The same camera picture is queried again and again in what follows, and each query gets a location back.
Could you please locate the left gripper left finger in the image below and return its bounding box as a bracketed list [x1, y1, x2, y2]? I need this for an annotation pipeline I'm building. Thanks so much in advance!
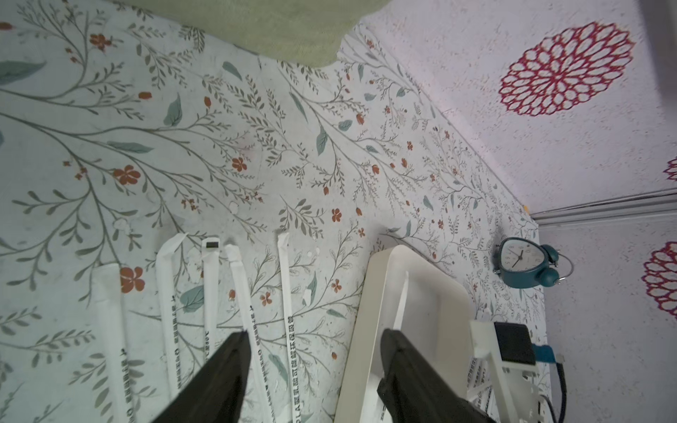
[154, 331, 251, 423]

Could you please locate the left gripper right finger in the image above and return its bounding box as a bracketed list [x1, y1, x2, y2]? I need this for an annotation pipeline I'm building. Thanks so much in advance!
[377, 329, 493, 423]

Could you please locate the white storage tray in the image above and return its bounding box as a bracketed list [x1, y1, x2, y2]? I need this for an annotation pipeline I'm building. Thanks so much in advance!
[335, 246, 474, 422]

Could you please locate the wrapped straw right bundle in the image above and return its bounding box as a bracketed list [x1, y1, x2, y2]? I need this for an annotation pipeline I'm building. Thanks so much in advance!
[466, 358, 493, 412]

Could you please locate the teal alarm clock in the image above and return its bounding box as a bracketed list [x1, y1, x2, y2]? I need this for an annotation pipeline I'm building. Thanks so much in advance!
[493, 237, 575, 290]

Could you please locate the green cushion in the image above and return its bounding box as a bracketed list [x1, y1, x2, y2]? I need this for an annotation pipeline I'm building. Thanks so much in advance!
[125, 0, 388, 68]

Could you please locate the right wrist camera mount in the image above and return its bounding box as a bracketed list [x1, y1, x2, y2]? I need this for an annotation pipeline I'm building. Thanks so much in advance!
[470, 321, 566, 422]

